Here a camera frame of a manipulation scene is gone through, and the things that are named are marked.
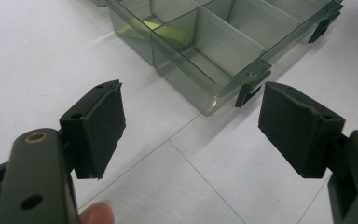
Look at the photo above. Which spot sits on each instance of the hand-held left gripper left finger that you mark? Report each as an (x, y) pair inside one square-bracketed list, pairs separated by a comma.
[(99, 130)]

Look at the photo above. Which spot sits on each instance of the yellow-green stick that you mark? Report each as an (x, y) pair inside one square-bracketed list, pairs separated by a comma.
[(167, 32)]

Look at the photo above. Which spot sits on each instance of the green translucent organizer box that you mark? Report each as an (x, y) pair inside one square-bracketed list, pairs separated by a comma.
[(230, 53)]

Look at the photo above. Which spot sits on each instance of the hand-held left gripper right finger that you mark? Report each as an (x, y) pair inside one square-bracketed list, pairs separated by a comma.
[(298, 130)]

